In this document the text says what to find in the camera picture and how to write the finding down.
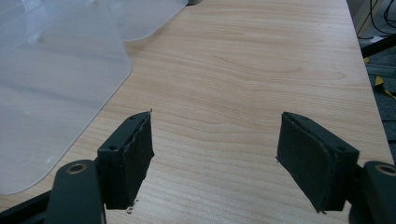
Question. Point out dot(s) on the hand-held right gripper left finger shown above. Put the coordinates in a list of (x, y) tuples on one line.
[(124, 168)]

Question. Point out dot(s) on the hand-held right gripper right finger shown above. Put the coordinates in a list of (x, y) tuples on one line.
[(314, 161)]

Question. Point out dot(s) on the translucent plastic sheet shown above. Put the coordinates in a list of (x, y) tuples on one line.
[(146, 15), (46, 102)]

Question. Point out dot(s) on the yellow black floor tape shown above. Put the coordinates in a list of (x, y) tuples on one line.
[(383, 85)]

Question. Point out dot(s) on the black metal stand bar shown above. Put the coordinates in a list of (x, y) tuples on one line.
[(378, 46)]

